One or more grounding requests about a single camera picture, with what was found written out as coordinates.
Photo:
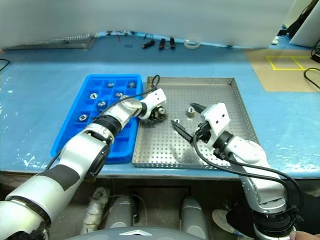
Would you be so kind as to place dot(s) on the white board panel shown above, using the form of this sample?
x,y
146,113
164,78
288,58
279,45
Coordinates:
x,y
307,27

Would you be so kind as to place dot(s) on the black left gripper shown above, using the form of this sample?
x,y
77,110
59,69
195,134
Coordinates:
x,y
152,116

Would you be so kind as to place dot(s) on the yellow tape outline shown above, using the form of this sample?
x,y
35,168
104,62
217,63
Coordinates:
x,y
285,69

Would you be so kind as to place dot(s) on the grey robot torso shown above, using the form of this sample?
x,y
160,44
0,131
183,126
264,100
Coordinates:
x,y
112,235

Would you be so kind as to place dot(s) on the grey round disc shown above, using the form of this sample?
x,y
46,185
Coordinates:
x,y
221,220

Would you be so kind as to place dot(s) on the brown cardboard sheet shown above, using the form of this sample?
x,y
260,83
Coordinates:
x,y
275,80

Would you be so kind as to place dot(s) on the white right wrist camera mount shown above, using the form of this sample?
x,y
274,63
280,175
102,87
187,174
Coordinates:
x,y
217,117

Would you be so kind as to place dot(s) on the white wrapped bundle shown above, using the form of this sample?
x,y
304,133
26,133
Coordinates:
x,y
96,210

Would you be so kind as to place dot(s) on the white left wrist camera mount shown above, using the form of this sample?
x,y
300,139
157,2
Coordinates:
x,y
156,98

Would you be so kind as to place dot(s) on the knurled metal roller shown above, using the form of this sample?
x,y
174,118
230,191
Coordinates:
x,y
110,85
93,95
177,121
160,111
82,117
118,94
101,103
190,111

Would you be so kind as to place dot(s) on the perforated steel tray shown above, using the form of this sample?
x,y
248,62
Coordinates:
x,y
160,150

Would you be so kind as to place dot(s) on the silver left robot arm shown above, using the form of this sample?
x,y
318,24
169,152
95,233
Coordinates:
x,y
37,190

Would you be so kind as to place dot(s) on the small white object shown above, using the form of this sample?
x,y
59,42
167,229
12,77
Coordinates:
x,y
275,41

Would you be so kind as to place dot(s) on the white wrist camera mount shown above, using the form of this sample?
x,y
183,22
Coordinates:
x,y
156,98
217,117

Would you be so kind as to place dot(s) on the blue compartment tray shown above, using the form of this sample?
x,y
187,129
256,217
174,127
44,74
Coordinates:
x,y
72,125

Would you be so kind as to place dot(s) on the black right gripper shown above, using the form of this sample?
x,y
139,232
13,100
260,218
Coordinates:
x,y
203,131

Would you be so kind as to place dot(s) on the white tape roll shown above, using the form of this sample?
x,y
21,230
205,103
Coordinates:
x,y
186,45

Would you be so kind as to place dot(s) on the small black tool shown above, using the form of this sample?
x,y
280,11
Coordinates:
x,y
148,44
172,42
162,43

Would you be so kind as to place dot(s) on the grey rounded robot leg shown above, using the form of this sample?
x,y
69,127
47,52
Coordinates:
x,y
193,217
120,212

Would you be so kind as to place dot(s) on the long perforated metal tray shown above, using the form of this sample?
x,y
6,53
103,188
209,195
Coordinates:
x,y
50,43

